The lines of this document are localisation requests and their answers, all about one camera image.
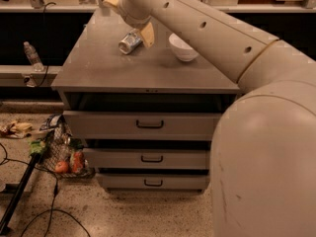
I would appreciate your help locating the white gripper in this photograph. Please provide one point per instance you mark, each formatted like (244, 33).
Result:
(127, 10)

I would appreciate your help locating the silver redbull can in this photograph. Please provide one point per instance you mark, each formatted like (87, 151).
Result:
(130, 42)

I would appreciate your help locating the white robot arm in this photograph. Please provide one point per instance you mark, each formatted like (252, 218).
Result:
(263, 152)

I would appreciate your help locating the white ceramic bowl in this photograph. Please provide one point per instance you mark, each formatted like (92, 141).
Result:
(181, 49)

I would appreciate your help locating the grey drawer cabinet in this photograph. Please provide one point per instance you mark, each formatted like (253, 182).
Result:
(97, 77)

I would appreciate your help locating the clear plastic water bottle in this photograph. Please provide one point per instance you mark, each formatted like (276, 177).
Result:
(33, 57)

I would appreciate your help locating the top grey drawer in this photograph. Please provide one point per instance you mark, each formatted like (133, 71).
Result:
(141, 126)

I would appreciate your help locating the grey drawer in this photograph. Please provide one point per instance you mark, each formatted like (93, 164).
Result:
(141, 126)
(147, 182)
(147, 159)

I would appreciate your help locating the middle grey drawer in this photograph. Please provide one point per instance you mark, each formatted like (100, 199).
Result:
(147, 159)

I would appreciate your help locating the red snack bag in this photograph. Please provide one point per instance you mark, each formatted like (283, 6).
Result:
(77, 162)

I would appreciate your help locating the green snack bag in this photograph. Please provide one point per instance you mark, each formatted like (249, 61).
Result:
(37, 147)

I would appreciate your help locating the crumpled snack wrapper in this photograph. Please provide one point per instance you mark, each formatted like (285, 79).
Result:
(15, 129)

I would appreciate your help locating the red apple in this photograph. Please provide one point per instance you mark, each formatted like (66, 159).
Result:
(61, 167)

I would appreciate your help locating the bottom grey drawer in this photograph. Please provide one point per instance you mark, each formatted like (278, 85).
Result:
(147, 182)

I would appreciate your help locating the black metal pole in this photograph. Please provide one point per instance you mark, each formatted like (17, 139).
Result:
(4, 229)

